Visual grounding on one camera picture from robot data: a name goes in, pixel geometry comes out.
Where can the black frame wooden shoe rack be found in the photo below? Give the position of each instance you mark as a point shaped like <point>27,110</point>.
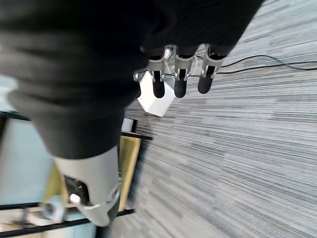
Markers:
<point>128,158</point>

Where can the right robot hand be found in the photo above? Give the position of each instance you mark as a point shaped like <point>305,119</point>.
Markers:
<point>81,74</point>

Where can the white box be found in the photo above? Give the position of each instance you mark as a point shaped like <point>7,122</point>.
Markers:
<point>158,99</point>

